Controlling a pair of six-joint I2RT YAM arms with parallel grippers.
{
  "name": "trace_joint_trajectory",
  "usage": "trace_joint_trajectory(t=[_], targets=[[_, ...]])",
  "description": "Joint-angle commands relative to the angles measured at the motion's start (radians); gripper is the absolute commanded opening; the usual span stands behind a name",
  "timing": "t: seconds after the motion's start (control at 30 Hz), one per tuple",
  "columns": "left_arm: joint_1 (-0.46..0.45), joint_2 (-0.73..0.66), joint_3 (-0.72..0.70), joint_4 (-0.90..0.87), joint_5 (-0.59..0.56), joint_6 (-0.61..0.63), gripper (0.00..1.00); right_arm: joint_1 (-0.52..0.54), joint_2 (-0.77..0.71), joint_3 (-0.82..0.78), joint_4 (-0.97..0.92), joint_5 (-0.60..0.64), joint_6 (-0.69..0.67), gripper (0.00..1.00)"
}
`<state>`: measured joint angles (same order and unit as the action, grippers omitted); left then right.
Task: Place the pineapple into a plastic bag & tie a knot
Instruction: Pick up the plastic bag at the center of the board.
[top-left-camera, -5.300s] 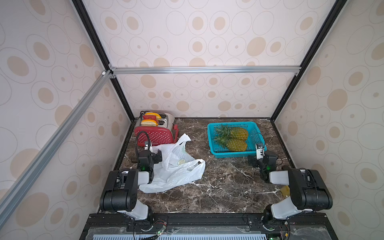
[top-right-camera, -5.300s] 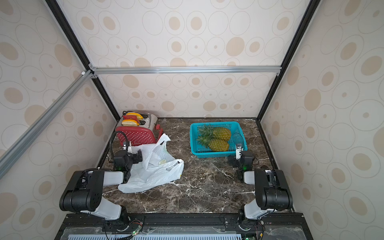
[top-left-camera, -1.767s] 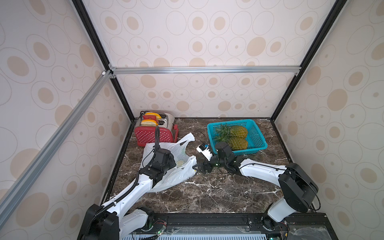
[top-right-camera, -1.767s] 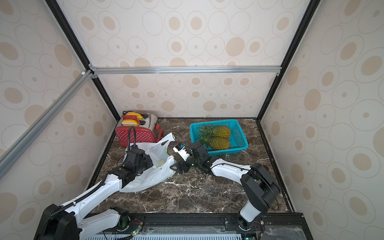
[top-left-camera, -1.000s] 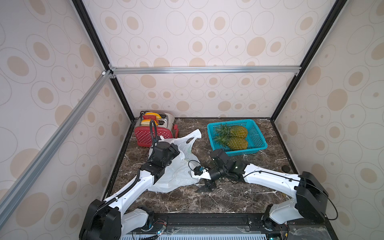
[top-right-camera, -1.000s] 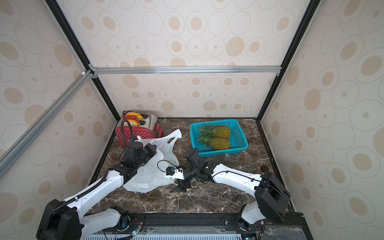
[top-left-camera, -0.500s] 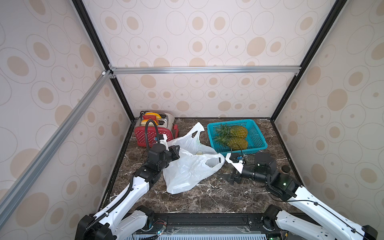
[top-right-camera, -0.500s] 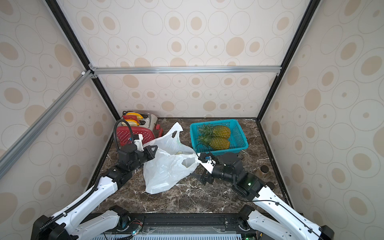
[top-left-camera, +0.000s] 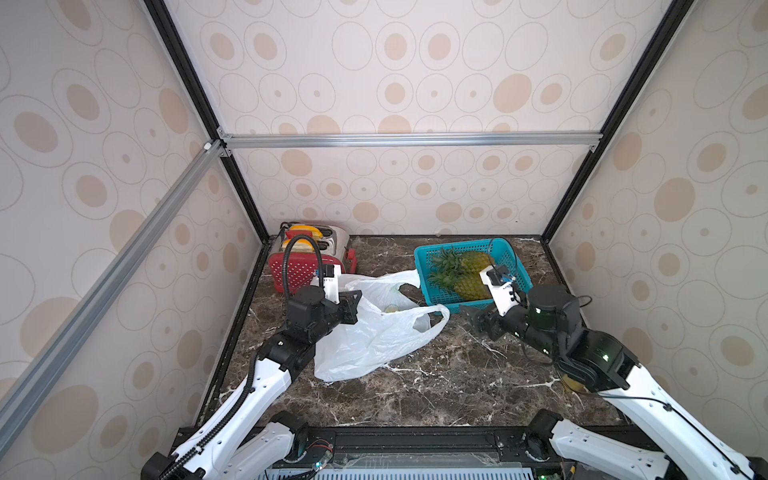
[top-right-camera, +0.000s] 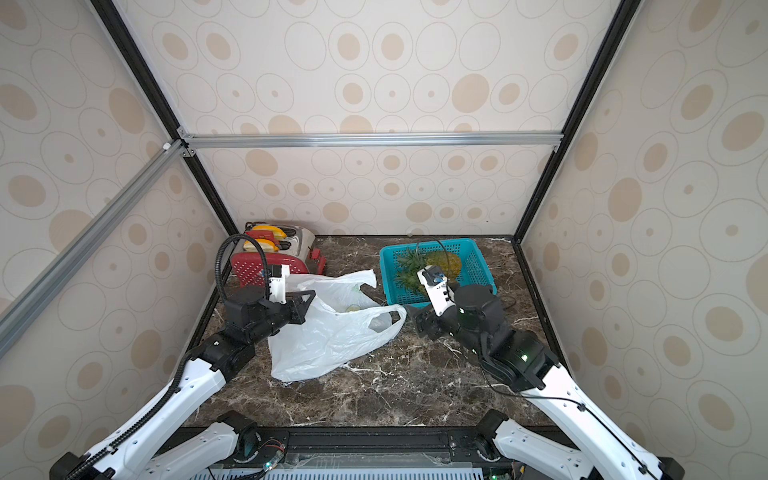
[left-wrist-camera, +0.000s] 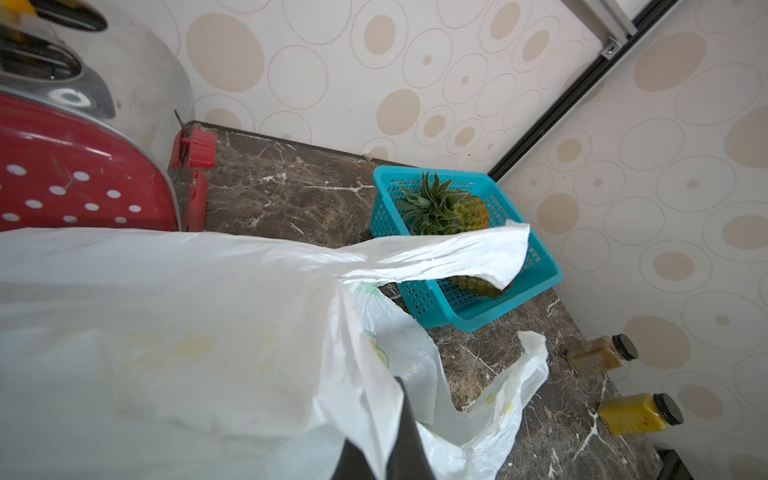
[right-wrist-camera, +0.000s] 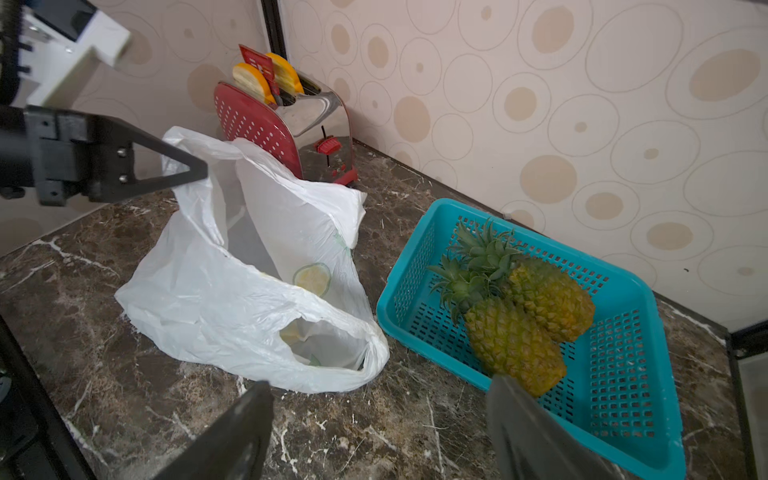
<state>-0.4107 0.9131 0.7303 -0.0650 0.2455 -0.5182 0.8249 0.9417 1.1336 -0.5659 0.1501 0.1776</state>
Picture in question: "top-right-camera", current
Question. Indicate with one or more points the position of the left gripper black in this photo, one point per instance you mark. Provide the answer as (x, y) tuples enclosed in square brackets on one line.
[(297, 307)]

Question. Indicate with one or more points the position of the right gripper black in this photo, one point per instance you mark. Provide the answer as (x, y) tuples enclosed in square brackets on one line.
[(433, 321)]

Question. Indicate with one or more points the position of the white plastic bag lemon print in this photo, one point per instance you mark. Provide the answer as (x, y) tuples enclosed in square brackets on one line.
[(341, 324)]

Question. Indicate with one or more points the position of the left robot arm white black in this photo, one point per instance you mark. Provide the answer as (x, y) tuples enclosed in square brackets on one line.
[(131, 451)]

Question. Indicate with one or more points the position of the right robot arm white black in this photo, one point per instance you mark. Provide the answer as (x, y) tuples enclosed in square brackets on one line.
[(529, 370)]

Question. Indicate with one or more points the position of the rear pineapple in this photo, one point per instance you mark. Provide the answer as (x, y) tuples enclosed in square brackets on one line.
[(414, 259)]

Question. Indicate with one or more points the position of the teal plastic basket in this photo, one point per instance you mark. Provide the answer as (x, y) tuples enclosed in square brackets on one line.
[(475, 270)]

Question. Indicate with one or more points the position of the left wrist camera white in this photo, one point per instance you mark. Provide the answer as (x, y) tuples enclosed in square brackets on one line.
[(277, 276)]

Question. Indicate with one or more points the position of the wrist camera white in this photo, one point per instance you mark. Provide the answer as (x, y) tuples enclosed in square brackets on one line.
[(277, 276), (435, 283)]

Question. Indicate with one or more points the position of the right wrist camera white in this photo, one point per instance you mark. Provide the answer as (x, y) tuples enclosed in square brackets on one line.
[(435, 283)]

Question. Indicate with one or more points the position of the horizontal aluminium frame bar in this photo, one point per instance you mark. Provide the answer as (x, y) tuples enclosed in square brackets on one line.
[(364, 140)]

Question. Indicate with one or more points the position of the diagonal aluminium frame bar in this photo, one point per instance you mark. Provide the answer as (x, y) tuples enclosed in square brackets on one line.
[(26, 308)]

